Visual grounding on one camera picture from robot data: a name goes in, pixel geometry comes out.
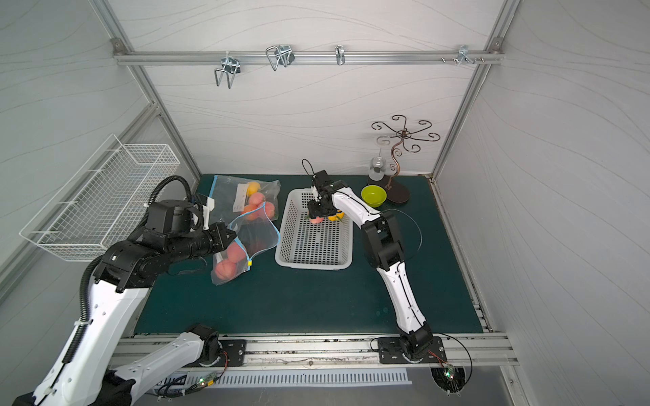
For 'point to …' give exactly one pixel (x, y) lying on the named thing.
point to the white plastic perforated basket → (305, 245)
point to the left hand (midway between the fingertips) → (236, 234)
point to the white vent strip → (304, 378)
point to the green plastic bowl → (373, 195)
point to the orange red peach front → (251, 211)
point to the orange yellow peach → (252, 188)
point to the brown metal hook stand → (397, 190)
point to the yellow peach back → (338, 216)
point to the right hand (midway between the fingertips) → (317, 210)
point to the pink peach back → (316, 220)
